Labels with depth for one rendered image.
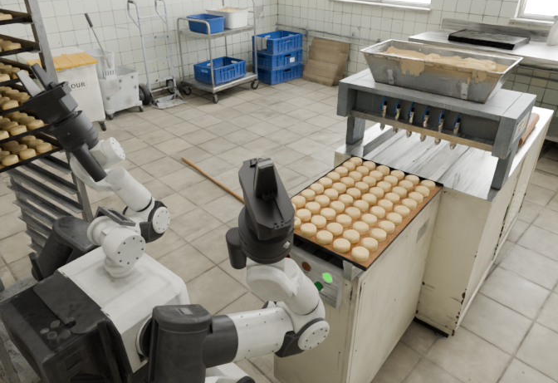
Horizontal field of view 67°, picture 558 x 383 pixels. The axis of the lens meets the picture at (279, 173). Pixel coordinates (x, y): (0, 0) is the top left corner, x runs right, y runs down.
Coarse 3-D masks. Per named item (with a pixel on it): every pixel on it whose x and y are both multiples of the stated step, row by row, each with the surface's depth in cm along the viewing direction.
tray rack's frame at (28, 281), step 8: (0, 280) 214; (24, 280) 223; (32, 280) 223; (0, 288) 215; (8, 288) 218; (16, 288) 218; (24, 288) 218; (0, 296) 213; (8, 296) 213; (8, 344) 188; (16, 360) 180; (24, 360) 180; (0, 368) 177; (24, 368) 177; (0, 376) 175; (24, 376) 174; (32, 376) 174
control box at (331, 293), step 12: (300, 252) 136; (300, 264) 136; (312, 264) 132; (324, 264) 131; (312, 276) 134; (336, 276) 127; (324, 288) 133; (336, 288) 129; (324, 300) 135; (336, 300) 132
